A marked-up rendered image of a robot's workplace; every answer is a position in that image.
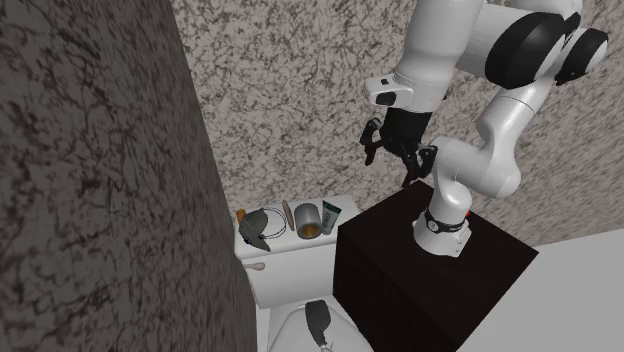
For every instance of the small orange object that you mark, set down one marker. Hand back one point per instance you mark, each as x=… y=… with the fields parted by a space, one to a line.
x=240 y=215

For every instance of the white toilet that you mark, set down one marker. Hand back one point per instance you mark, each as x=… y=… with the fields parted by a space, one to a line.
x=292 y=278

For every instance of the green tube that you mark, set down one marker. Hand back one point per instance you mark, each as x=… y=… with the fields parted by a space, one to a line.
x=330 y=217

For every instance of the grey baseball cap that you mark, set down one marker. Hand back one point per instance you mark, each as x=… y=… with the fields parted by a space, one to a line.
x=253 y=225

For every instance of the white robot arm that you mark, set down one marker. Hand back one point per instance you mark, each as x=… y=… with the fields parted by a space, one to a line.
x=497 y=146

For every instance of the tan wooden stick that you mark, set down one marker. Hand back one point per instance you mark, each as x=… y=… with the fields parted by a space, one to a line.
x=288 y=215

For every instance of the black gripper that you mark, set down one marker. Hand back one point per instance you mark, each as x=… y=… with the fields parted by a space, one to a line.
x=405 y=126

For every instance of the dark robot stand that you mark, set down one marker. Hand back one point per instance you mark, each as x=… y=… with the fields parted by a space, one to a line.
x=404 y=273

